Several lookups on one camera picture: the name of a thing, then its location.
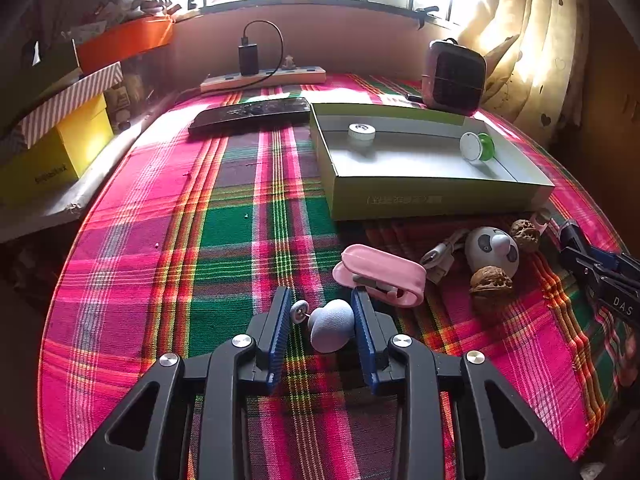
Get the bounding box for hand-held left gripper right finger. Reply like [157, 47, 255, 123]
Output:
[350, 285, 581, 480]

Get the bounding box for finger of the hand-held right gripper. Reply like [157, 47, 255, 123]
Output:
[559, 249, 613, 293]
[560, 220, 640, 286]

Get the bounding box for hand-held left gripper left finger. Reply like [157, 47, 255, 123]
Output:
[60, 286, 296, 480]

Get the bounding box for small mushroom-shaped gadget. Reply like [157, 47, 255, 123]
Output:
[291, 299, 357, 353]

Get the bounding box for pink plastic clip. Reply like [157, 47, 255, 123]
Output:
[332, 244, 427, 308]

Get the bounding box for pink clip holder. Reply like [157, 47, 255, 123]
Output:
[530, 210, 561, 233]

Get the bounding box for brown walnut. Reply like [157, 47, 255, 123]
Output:
[509, 218, 542, 253]
[469, 266, 515, 313]

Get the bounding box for green and white spool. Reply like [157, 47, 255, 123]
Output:
[459, 131, 496, 164]

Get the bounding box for green cardboard box tray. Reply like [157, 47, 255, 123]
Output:
[309, 101, 556, 222]

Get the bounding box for white round cap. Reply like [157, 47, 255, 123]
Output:
[347, 122, 377, 147]

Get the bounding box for white panda toy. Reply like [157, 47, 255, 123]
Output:
[464, 226, 521, 281]

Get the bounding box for black smartphone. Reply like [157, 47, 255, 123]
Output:
[188, 97, 312, 136]

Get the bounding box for small pink space heater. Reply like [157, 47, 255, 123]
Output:
[421, 38, 487, 117]

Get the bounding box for yellow heart-print curtain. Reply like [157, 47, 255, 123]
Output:
[457, 0, 601, 136]

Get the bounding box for white power strip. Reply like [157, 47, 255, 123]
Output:
[200, 66, 327, 93]

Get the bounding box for black charger plug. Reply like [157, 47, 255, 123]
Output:
[237, 44, 261, 77]

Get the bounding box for small patterned tin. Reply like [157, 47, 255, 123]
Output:
[104, 85, 132, 126]

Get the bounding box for yellow box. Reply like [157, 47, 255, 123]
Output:
[0, 94, 113, 206]

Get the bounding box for black clip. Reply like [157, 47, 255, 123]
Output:
[410, 6, 441, 28]

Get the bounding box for striped box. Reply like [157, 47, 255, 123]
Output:
[20, 61, 124, 148]

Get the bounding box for orange box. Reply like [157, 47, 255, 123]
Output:
[75, 15, 175, 75]

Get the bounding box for green box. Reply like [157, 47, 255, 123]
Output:
[0, 40, 81, 131]

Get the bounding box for potted plant clutter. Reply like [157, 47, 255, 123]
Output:
[95, 0, 176, 23]

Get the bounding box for white usb cable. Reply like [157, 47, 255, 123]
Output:
[419, 230, 471, 286]

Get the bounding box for black charger cable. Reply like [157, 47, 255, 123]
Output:
[242, 21, 284, 78]

